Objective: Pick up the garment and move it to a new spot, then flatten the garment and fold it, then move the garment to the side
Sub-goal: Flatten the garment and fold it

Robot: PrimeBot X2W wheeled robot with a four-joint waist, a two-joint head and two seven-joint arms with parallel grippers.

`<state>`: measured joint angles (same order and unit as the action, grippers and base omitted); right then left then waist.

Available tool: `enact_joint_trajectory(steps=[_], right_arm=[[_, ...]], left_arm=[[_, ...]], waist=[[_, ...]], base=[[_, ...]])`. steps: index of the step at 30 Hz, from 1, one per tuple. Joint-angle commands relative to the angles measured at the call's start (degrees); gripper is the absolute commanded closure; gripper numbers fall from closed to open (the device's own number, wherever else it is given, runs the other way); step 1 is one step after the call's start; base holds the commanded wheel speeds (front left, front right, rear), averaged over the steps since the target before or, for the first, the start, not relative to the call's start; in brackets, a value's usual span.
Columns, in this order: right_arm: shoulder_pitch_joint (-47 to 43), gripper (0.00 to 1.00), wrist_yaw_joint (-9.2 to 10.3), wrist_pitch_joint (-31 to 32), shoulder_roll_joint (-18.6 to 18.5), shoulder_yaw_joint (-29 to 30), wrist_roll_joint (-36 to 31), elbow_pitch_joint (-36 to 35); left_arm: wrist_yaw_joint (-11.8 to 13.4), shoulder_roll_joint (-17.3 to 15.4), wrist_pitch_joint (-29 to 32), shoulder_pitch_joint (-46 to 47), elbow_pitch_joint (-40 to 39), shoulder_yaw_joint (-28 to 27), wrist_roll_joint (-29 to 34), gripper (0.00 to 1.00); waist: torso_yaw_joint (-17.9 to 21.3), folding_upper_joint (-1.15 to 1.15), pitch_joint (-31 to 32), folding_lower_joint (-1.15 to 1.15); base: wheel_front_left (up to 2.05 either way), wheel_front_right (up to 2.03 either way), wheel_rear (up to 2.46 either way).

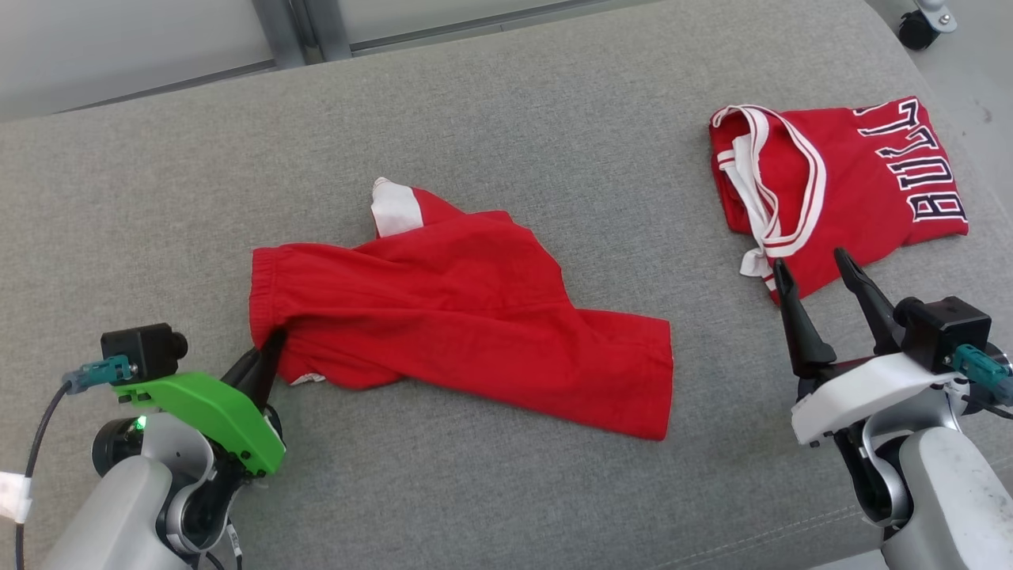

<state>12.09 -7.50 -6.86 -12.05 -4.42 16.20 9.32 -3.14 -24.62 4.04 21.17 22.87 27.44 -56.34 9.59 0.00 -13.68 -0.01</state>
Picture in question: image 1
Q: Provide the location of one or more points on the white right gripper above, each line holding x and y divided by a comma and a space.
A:
863, 392

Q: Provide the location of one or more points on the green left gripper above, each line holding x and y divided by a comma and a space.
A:
206, 404

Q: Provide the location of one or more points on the red Bulls basketball jersey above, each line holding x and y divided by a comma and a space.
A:
855, 182

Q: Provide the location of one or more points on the red shorts with white stripes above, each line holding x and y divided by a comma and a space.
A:
459, 317

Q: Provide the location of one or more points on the black caster wheel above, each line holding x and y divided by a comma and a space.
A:
918, 30

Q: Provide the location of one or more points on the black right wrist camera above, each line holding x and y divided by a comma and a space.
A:
946, 328

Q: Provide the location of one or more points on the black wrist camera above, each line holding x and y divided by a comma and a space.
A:
946, 328
142, 348

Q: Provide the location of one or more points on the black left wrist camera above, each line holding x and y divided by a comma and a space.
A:
142, 348

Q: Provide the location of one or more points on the grey partition post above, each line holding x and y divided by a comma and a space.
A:
277, 28
324, 28

